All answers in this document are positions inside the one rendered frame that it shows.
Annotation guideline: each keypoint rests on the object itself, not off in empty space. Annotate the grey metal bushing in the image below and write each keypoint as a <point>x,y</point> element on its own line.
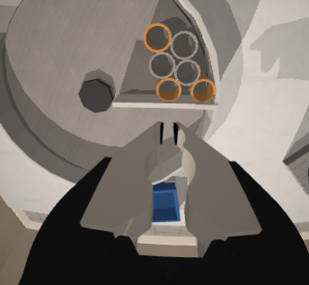
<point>187,80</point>
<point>160,74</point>
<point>194,47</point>

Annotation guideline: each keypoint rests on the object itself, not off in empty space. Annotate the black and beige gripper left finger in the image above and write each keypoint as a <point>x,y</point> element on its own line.
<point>114,199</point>

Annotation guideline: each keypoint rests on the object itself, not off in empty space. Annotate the bronze bushing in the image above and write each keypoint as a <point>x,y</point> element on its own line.
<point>168,97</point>
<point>148,44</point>
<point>207,95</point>

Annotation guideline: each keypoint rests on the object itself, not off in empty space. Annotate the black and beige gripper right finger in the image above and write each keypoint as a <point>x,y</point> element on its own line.
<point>224,202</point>

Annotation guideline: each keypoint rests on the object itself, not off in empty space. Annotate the blue crate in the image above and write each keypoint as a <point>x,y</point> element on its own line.
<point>166,206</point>

